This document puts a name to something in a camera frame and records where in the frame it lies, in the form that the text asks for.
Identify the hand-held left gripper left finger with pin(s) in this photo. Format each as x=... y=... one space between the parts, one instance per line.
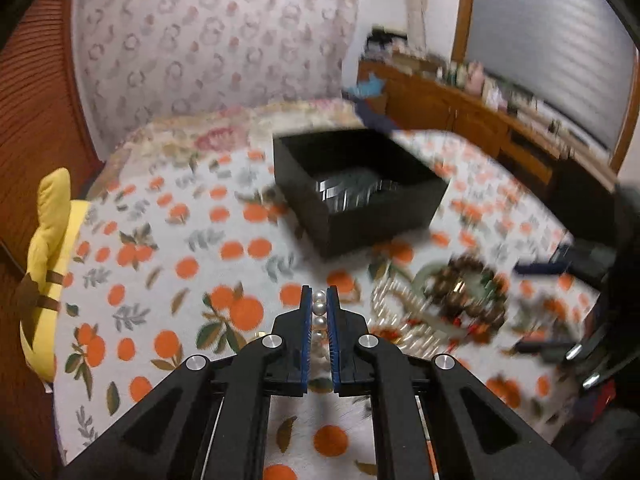
x=306 y=340

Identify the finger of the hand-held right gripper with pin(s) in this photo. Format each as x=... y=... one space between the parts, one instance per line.
x=545 y=346
x=540 y=266

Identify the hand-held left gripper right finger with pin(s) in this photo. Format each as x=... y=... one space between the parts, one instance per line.
x=334 y=340

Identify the white pearl strand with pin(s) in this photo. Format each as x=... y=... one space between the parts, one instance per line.
x=318 y=306

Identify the black box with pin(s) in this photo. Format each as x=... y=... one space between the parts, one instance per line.
x=350 y=232

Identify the silver metal jewelry piece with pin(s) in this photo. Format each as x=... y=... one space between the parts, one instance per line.
x=350 y=187

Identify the orange fruit print blanket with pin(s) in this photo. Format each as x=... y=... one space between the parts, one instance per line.
x=165 y=240

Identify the long wooden cabinet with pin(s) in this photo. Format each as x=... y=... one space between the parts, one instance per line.
x=450 y=115

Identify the row of small bottles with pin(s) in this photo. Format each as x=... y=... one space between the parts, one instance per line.
x=475 y=77

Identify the dark navy cloth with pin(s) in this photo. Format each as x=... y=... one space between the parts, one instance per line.
x=377 y=116

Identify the grey window blind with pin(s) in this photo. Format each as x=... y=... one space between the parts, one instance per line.
x=550 y=45

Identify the pink flower bedspread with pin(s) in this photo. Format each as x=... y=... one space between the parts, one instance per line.
x=210 y=127

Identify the blue cloth item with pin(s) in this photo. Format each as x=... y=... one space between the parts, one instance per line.
x=367 y=86

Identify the yellow plush toy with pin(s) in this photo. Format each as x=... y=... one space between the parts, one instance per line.
x=42 y=280

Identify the hanging light curtain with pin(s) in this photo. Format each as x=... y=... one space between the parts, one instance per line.
x=416 y=5

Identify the wooden slatted headboard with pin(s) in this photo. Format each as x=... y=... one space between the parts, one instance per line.
x=35 y=110

